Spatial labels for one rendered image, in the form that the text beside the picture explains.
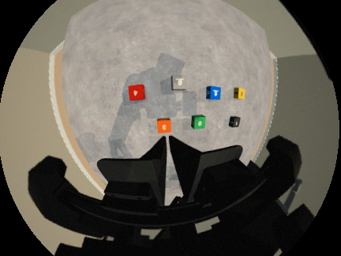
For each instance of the blue block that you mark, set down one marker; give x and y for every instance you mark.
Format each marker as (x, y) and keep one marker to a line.
(213, 93)

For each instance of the yellow block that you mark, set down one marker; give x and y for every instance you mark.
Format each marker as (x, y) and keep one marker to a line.
(239, 93)

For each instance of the red block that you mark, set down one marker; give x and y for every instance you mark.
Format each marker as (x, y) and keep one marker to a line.
(136, 92)

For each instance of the orange block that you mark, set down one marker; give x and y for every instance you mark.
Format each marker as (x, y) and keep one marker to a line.
(164, 125)

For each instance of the green block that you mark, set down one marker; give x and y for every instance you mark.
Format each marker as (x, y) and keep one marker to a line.
(198, 121)

